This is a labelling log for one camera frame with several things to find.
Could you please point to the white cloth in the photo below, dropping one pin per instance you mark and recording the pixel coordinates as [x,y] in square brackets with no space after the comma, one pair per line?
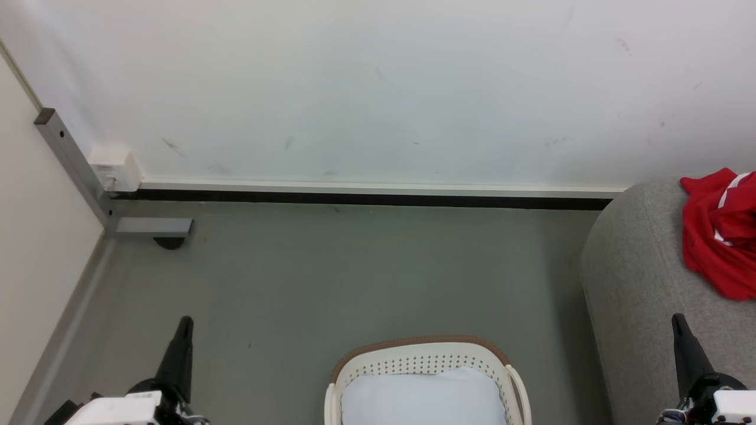
[422,398]

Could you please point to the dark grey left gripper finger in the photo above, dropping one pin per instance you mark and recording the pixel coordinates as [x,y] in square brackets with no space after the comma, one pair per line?
[171,360]
[186,360]

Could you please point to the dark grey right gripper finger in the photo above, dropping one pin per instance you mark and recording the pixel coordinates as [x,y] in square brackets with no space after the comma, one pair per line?
[697,363]
[683,360]

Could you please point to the black and white baseboard strip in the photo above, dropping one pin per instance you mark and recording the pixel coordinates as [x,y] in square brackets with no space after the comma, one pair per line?
[354,198]

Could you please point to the red garment with white stripes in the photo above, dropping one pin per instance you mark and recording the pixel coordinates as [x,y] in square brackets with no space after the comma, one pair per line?
[703,236]

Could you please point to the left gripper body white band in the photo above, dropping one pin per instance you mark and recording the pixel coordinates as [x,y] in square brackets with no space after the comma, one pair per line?
[118,408]

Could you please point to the grey fabric sofa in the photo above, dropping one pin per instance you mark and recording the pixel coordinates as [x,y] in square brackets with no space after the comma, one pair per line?
[638,277]

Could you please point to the white perforated laundry basket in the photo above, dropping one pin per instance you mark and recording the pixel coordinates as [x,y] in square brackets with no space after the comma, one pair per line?
[413,357]

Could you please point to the white wall socket box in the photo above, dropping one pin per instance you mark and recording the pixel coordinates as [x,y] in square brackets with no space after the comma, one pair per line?
[115,165]

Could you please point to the grey metal frame post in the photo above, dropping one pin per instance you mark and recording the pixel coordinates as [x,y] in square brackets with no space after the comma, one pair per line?
[65,147]

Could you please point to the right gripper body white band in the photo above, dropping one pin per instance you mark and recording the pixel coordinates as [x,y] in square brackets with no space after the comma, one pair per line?
[729,404]

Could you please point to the black round frame foot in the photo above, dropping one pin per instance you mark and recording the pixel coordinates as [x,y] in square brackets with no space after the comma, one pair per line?
[170,242]

